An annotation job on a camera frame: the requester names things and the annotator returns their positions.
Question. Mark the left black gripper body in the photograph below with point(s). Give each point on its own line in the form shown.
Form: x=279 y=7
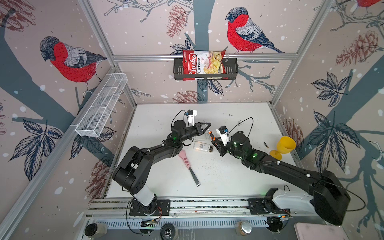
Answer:
x=192 y=132

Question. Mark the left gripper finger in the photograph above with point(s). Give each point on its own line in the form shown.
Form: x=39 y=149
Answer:
x=206 y=131
x=203 y=124

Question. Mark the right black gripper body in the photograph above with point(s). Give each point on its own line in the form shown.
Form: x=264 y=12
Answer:
x=223 y=150

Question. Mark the white remote green buttons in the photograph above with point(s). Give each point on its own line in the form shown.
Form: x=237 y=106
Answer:
x=204 y=147

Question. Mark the orange black screwdriver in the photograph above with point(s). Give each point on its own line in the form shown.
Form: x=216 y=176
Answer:
x=213 y=138

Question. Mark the white remote grey buttons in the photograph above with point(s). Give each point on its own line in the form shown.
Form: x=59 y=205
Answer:
x=203 y=137

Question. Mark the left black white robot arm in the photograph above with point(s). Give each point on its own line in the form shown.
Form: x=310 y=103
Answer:
x=133 y=170

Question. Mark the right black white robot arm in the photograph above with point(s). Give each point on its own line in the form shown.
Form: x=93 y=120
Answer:
x=330 y=198

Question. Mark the yellow plastic cup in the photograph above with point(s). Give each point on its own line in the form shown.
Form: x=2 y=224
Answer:
x=284 y=146

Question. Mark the red cassava chips bag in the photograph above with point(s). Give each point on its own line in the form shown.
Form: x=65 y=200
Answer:
x=203 y=62

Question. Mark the silver round cap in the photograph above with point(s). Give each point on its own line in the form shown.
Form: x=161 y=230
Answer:
x=243 y=228

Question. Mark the black round speaker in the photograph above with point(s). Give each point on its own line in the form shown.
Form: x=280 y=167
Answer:
x=169 y=232

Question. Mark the pink pad corner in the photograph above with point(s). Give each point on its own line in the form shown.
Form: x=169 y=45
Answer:
x=305 y=231

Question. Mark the black grey cylinder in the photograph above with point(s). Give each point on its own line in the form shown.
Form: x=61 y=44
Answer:
x=96 y=230

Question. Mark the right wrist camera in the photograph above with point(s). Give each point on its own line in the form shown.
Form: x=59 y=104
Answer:
x=223 y=132

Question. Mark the pink handled scraper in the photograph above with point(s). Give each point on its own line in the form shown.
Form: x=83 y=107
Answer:
x=186 y=161

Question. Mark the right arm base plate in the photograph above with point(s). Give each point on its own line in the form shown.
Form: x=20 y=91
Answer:
x=265 y=207

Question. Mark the black wall basket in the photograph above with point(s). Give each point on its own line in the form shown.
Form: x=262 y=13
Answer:
x=231 y=70

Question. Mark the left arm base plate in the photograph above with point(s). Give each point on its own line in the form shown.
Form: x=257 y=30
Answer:
x=156 y=208

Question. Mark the white wire mesh shelf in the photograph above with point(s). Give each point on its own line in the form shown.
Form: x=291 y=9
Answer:
x=98 y=113

